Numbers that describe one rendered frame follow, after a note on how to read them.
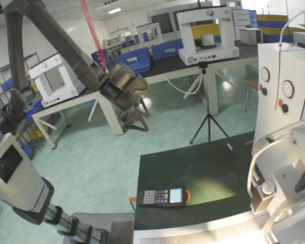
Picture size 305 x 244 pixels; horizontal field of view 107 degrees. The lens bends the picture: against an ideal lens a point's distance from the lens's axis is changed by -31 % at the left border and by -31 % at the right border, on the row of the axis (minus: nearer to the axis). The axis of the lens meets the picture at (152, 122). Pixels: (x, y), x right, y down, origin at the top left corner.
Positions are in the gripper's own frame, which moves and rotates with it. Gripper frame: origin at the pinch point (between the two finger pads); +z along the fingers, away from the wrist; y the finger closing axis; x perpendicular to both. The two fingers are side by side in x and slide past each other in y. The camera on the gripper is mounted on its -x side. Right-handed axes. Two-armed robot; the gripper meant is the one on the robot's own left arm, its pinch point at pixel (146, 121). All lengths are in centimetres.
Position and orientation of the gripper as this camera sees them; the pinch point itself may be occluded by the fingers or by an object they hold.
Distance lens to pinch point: 59.0
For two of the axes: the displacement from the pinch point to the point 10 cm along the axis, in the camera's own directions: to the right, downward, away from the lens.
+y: 0.1, -5.5, 8.4
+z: 7.0, 6.0, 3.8
